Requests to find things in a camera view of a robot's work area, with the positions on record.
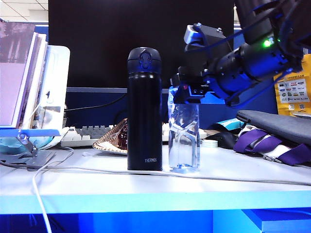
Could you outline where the grey metal tablet stand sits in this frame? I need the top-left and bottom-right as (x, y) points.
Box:
(0, 125), (62, 172)

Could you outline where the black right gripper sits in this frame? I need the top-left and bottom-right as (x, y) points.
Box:
(170, 64), (221, 104)

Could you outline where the white cable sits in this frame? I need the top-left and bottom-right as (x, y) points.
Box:
(32, 166), (311, 233)

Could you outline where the snack wrapper with chocolate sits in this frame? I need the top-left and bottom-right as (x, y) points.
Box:
(92, 118), (129, 155)

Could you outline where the black computer monitor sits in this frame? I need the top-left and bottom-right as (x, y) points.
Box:
(48, 0), (234, 95)

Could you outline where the white and grey keyboard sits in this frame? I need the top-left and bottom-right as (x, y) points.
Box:
(60, 122), (207, 148)

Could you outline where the black monitor cable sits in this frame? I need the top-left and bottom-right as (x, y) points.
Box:
(64, 93), (127, 113)

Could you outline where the yellow printed paper bag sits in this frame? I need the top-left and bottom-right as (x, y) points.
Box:
(273, 53), (311, 118)

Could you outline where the grey laptop sleeve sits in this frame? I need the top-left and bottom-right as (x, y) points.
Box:
(235, 110), (311, 148)

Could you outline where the blue office partition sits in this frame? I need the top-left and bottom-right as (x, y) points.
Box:
(34, 23), (311, 129)

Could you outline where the black Thermos flask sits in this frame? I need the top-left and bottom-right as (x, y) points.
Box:
(127, 47), (163, 171)

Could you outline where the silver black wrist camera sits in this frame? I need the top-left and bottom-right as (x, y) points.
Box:
(184, 23), (230, 53)

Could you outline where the dark red fruit bunch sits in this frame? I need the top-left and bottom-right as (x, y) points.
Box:
(116, 125), (128, 150)

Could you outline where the white edged book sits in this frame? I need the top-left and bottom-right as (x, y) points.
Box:
(18, 33), (49, 129)

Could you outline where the teal and white packet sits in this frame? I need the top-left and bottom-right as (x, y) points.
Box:
(210, 118), (247, 133)

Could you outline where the clear mineral water bottle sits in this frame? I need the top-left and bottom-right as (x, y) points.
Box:
(168, 84), (201, 173)

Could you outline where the blue box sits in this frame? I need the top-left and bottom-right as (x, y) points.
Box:
(242, 209), (311, 233)

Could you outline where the teal crumpled cloth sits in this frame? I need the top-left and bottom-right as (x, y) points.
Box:
(0, 136), (54, 154)

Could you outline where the purple and white tote bag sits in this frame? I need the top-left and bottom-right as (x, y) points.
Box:
(232, 125), (311, 168)

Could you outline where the black computer mouse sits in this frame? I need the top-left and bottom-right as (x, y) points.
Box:
(205, 132), (240, 149)

